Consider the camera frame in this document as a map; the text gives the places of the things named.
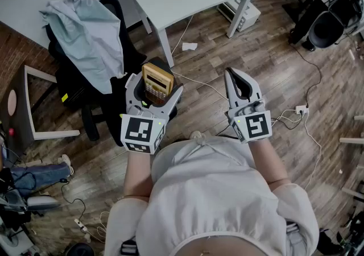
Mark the white power strip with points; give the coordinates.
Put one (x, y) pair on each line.
(301, 109)

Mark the person's white top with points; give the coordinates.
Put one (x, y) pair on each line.
(213, 192)

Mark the light blue cloth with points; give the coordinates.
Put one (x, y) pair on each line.
(88, 38)

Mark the white wooden frame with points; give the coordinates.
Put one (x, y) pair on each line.
(29, 101)

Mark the person's left forearm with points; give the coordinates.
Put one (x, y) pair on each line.
(138, 172)

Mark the white box with black marks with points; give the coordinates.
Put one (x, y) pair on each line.
(251, 18)

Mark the white paper scrap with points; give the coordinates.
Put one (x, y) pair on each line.
(189, 46)

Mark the person's right forearm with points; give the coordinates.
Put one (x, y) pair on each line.
(268, 161)

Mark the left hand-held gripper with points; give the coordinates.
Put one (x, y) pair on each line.
(142, 132)

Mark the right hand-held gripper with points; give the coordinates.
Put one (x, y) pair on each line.
(256, 127)

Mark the black office chair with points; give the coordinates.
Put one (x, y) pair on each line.
(71, 84)

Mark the yellow calculator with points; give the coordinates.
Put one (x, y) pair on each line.
(157, 81)

